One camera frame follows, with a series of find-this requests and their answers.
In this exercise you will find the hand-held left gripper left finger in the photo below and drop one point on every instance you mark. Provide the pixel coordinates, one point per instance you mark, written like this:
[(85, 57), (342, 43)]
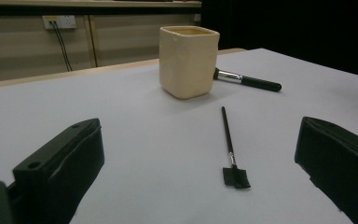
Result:
[(59, 168)]

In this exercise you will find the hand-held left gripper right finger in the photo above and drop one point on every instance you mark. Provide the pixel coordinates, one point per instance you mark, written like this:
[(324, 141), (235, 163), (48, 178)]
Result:
[(341, 161)]

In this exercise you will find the large black makeup brush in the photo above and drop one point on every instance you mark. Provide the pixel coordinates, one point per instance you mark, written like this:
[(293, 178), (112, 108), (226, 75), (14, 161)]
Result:
[(254, 82)]

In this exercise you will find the cream square cup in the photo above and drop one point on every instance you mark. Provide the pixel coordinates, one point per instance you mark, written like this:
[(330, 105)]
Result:
[(186, 62)]

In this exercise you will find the white table sheet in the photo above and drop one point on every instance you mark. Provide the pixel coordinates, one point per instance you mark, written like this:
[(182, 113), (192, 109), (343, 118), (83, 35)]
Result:
[(155, 140)]

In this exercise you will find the black curtain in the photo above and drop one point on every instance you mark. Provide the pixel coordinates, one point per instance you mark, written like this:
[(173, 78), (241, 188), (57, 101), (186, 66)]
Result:
[(292, 31)]

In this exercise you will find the white wall socket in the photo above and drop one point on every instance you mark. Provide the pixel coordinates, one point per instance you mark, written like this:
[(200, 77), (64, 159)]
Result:
[(62, 21)]

